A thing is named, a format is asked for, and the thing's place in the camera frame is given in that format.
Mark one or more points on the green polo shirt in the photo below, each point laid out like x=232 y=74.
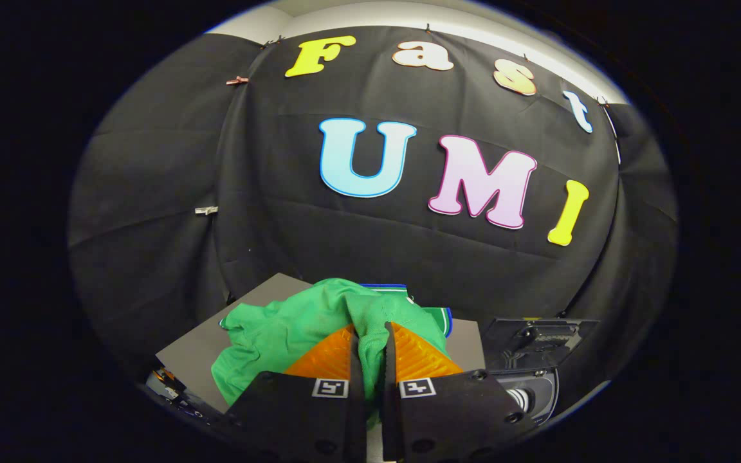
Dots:
x=280 y=334

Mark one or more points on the pink clip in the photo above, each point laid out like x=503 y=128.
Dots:
x=237 y=80

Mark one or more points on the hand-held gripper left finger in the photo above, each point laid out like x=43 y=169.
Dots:
x=306 y=424

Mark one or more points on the silver clip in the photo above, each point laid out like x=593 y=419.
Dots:
x=206 y=210

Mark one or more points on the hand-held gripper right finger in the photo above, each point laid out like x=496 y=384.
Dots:
x=448 y=424

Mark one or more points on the grey flat board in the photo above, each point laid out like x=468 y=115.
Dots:
x=197 y=357

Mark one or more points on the black washing machine lid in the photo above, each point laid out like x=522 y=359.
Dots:
x=541 y=337

